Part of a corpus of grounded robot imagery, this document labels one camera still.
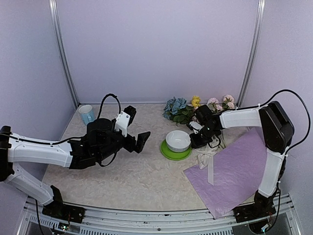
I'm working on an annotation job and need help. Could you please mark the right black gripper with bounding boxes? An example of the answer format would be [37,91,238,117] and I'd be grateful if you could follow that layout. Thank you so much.
[189,125,218,149]

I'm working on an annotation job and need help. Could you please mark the white ceramic bowl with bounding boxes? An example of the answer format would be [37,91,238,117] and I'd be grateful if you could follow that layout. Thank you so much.
[165,130,191,153]

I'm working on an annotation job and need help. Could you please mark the green plate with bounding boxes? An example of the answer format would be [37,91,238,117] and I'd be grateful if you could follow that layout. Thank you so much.
[160,140,192,161]

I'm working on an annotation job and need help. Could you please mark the purple wrapping paper sheet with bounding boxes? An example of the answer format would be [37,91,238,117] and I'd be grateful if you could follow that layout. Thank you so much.
[184,128,267,219]

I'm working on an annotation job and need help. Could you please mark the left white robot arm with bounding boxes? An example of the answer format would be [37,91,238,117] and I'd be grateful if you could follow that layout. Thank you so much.
[0,106,151,223]

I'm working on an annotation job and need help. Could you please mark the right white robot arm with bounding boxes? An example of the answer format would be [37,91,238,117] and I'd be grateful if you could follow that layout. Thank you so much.
[190,101,294,218]

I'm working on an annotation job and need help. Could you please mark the blue fake flower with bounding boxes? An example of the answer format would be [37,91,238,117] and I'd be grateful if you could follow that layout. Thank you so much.
[163,97,187,120]

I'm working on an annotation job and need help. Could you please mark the yellow fake flower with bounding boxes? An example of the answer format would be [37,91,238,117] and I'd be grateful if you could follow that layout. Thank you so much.
[191,95,201,109]

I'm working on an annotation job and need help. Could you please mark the pink fake rose stems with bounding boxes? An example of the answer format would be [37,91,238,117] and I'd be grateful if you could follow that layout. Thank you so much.
[207,94,236,113]

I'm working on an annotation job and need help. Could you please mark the cream printed ribbon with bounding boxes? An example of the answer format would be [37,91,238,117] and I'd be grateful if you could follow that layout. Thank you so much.
[196,144,224,185]

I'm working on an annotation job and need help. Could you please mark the light blue mug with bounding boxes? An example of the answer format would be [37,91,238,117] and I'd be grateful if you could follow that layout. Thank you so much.
[78,105,95,125]

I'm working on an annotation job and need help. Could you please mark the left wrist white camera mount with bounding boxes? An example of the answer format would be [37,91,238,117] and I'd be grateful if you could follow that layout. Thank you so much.
[114,112,130,137]

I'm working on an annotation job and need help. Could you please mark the aluminium front rail frame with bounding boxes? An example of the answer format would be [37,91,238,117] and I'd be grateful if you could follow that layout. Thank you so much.
[17,192,301,235]

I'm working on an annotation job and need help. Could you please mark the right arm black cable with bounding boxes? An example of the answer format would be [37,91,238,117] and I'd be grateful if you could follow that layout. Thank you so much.
[259,89,312,152]

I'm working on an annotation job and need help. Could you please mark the right aluminium corner post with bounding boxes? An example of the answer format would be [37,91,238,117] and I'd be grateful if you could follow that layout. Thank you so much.
[237,0,266,107]

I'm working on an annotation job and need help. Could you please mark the aluminium corner post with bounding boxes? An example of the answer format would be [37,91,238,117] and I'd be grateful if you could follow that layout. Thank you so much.
[237,0,266,107]
[48,0,80,109]

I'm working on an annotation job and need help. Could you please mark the left aluminium corner post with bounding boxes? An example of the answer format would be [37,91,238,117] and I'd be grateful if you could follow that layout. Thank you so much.
[48,0,80,109]

